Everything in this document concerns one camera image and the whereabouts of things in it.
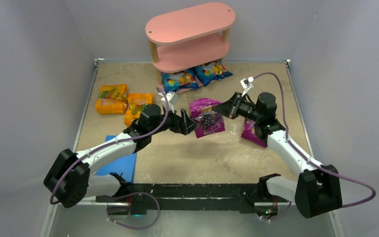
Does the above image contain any orange candy bag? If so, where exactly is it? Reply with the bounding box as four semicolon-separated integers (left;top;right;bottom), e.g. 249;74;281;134
124;93;154;126
95;84;129;115

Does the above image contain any pink three-tier shelf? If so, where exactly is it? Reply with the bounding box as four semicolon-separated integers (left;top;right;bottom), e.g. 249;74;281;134
145;2;236;87

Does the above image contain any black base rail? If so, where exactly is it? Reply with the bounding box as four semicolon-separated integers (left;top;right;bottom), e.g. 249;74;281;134
124;183;290;215

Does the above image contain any blue candy bag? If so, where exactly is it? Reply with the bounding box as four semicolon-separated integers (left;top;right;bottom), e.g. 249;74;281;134
162;68;199;92
193;59;233;86

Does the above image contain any orange candy bag far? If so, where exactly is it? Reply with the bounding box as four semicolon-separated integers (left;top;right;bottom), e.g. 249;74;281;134
95;84;129;115

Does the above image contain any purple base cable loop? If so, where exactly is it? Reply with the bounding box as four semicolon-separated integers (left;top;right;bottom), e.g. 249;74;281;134
106;191;162;231

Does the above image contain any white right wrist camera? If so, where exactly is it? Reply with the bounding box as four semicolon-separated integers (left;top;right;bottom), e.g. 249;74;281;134
240;77;255;97

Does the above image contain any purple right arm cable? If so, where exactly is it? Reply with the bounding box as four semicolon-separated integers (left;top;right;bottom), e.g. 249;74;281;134
251;72;377;223

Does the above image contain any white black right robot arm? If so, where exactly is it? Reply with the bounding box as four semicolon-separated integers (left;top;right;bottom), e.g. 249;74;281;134
212;92;342;218

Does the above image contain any blue foam pad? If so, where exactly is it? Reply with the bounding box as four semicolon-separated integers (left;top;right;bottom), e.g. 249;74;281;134
96;135;138;184

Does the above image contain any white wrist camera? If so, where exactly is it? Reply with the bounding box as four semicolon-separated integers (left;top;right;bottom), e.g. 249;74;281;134
158;92;178;112
240;77;255;97

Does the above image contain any purple candy bag front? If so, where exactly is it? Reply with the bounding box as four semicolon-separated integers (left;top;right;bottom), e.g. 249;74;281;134
189;98;225;139

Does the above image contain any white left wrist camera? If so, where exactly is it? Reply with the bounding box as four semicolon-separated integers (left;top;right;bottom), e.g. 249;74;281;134
158;92;178;112

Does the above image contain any purple candy bag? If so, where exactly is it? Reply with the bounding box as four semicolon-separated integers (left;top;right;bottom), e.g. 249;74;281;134
241;118;266;148
189;98;225;139

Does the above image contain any orange candy bag near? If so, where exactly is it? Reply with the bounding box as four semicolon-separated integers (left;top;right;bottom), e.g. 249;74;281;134
124;93;154;126

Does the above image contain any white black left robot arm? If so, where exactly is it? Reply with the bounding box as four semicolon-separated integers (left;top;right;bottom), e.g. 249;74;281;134
43;104;198;208

